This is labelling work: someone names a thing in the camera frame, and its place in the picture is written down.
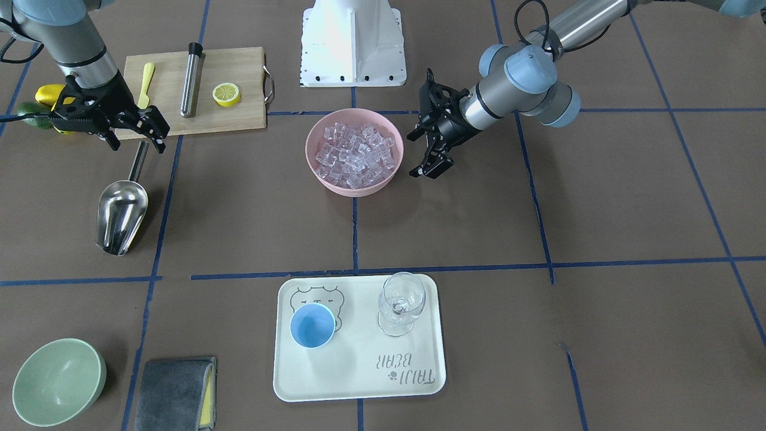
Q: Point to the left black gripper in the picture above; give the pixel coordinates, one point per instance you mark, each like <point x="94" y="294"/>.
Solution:
<point x="450" y="123"/>

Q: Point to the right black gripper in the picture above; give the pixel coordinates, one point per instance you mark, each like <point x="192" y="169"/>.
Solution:
<point x="123" y="103"/>

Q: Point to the steel ice scoop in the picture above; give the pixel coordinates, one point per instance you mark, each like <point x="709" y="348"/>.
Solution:
<point x="121" y="208"/>

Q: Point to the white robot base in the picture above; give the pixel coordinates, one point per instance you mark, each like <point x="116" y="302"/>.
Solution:
<point x="352" y="44"/>

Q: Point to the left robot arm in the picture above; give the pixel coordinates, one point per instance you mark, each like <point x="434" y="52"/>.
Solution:
<point x="521" y="78"/>

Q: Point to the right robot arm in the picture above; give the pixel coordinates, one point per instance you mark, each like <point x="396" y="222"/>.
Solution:
<point x="66" y="31"/>

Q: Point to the clear ice cubes pile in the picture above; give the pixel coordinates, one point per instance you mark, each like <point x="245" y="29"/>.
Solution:
<point x="354" y="156"/>

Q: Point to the blue plastic cup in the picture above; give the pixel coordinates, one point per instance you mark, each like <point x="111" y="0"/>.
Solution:
<point x="313" y="325"/>

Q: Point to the yellow plastic knife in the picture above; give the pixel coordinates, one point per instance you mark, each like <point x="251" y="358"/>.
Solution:
<point x="147" y="75"/>

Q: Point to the pink bowl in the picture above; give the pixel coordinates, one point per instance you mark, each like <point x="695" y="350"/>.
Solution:
<point x="351" y="116"/>

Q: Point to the steel cylinder muddler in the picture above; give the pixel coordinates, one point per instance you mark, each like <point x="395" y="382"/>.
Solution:
<point x="192" y="80"/>

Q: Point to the green avocado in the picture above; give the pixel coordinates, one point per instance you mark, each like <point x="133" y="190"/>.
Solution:
<point x="36" y="114"/>

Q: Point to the yellow lemon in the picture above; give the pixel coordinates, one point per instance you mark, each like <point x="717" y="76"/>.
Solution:
<point x="48" y="94"/>

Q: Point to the half lemon slice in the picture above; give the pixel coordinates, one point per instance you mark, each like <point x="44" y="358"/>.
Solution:
<point x="226" y="94"/>

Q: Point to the clear wine glass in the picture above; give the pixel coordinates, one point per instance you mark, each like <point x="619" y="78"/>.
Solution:
<point x="400" y="304"/>

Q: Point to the cream bear tray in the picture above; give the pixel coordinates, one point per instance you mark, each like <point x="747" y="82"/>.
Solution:
<point x="359" y="361"/>

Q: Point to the green bowl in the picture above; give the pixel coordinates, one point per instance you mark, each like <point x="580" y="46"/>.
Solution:
<point x="58" y="382"/>

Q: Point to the grey folded cloth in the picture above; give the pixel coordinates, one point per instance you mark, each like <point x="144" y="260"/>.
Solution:
<point x="178" y="394"/>

